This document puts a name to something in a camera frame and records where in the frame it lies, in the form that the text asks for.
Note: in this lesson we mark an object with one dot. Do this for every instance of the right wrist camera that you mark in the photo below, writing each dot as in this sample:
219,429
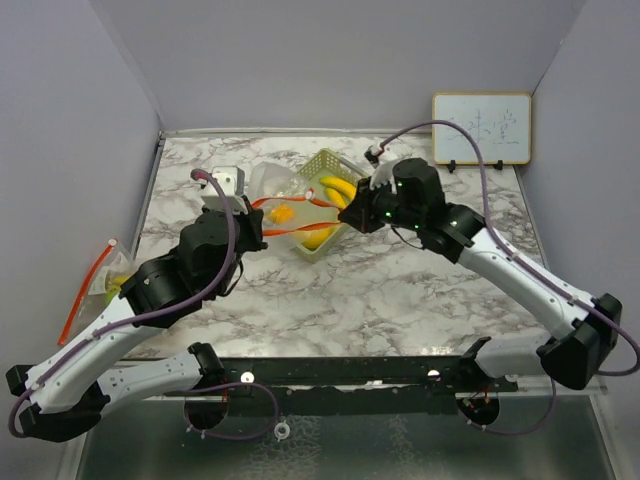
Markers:
383,160

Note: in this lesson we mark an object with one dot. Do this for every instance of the clear zip bag red zipper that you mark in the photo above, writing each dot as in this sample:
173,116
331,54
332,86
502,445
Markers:
90,299

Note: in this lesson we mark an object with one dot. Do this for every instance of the yellow banana bunch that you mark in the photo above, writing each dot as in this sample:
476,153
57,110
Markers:
115,282

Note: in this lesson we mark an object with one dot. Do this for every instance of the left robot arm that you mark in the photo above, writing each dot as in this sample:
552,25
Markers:
68,394

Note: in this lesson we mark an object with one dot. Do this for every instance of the green plastic basket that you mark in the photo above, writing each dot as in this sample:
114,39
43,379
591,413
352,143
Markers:
326,163

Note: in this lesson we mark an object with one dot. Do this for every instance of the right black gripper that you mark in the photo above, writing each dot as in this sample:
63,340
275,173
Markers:
361,210

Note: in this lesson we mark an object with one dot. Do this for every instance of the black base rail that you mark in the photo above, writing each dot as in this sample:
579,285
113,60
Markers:
342,386

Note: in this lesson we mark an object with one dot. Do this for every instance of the orange bell pepper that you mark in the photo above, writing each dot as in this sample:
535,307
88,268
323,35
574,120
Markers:
281,214

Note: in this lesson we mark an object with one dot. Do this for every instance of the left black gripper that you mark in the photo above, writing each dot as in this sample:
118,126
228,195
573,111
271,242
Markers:
253,222

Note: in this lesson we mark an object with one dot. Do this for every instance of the yellow mango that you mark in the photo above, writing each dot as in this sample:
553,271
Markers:
317,238

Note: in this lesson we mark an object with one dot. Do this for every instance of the green lime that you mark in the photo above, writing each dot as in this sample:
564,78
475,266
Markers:
110,296

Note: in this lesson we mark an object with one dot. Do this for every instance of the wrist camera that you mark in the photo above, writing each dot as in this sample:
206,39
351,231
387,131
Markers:
231,181
383,160

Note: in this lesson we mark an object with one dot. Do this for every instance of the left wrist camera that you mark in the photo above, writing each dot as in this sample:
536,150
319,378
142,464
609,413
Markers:
231,181

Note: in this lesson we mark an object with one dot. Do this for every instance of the small yellow bananas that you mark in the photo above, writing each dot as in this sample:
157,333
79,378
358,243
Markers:
338,191

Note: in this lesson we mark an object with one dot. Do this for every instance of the small whiteboard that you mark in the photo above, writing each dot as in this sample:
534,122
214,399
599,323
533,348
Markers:
499,123

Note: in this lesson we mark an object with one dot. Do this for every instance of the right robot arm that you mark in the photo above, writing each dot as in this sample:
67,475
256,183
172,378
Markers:
579,332

